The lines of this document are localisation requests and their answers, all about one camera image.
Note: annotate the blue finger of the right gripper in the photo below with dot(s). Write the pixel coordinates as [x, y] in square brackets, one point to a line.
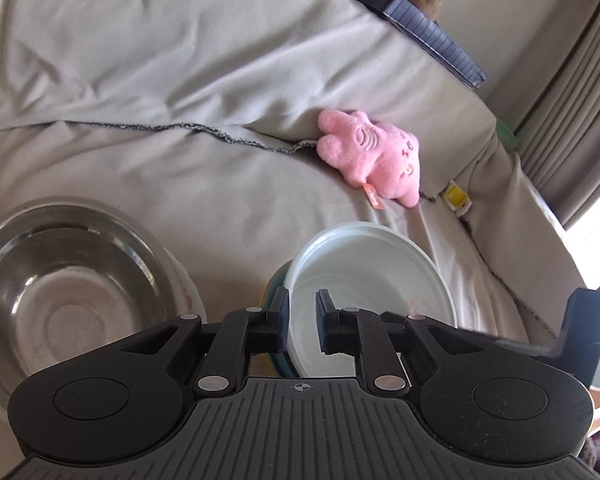
[580, 335]

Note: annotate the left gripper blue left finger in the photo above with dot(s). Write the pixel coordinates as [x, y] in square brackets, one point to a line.
[281, 317]

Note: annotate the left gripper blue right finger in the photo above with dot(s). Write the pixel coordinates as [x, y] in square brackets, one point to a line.
[333, 333]

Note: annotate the white plastic bowl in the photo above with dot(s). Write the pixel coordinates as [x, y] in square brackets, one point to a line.
[362, 265]

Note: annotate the pink plush toy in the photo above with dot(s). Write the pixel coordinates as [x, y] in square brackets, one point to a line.
[374, 154]

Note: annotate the yellow white small toy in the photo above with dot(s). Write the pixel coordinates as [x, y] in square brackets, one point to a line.
[457, 199]

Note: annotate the beige curtain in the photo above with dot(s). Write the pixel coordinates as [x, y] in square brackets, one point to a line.
[550, 97]

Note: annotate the green tag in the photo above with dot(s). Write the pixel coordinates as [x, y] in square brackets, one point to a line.
[506, 136]

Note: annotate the stainless steel bowl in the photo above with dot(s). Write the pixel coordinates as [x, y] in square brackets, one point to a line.
[74, 275]

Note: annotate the grey sofa cover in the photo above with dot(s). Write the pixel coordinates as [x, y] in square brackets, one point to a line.
[197, 120]

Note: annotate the dark blue striped book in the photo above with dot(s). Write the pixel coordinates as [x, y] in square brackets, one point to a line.
[430, 37]

